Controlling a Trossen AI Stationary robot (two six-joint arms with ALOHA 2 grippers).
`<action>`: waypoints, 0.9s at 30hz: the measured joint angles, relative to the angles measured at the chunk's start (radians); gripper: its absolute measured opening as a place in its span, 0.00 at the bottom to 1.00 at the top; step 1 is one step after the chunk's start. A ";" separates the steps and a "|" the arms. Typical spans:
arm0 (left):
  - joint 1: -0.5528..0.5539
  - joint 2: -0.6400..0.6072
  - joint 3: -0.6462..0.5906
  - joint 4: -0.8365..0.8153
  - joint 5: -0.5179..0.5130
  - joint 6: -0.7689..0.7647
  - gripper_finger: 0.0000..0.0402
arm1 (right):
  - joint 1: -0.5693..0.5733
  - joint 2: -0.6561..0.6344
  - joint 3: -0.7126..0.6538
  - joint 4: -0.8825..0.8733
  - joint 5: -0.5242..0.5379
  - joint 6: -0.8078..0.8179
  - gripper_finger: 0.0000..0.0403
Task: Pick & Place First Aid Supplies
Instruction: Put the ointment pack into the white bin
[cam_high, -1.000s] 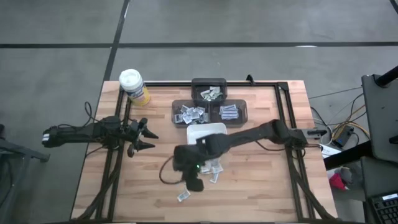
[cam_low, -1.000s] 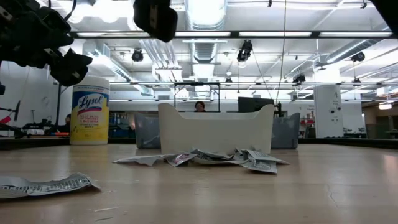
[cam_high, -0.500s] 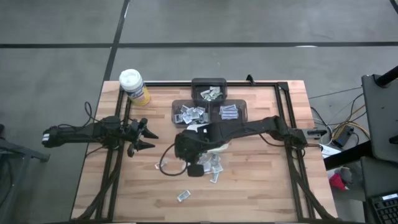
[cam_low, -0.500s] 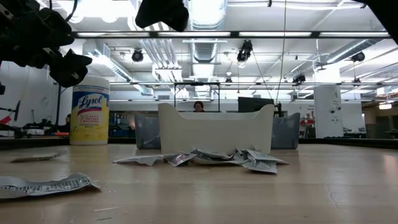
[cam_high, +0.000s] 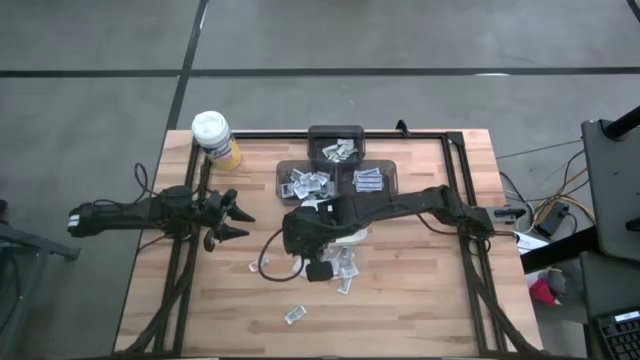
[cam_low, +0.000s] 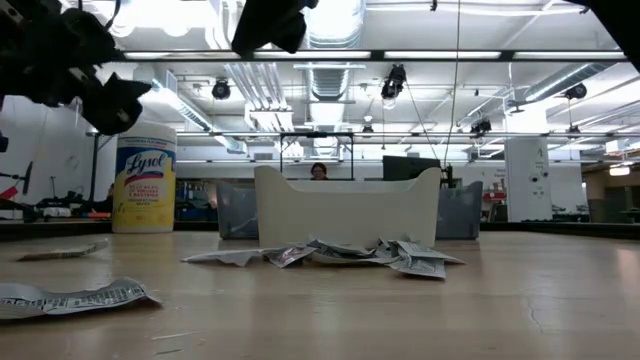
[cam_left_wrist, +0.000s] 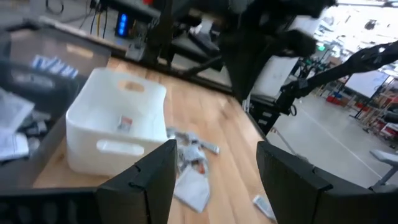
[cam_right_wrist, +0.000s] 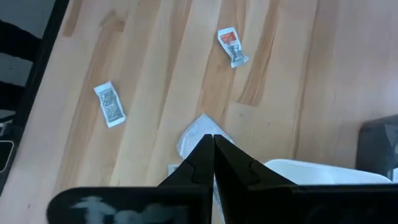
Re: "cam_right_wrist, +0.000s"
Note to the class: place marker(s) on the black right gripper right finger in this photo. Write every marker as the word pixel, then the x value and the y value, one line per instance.
pixel 280 205

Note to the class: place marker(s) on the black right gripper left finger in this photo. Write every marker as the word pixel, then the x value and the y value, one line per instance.
pixel 140 205

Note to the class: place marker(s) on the white printed packet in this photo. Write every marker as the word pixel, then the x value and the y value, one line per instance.
pixel 109 104

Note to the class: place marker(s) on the white packet with red block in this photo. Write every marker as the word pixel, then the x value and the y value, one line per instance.
pixel 233 46

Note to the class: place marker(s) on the white plastic bin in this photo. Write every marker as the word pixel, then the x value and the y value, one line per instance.
pixel 326 174

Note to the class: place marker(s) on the plain white packet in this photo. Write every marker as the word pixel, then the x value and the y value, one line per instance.
pixel 199 127

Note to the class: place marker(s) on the large translucent grey bin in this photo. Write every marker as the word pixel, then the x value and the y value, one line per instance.
pixel 377 146

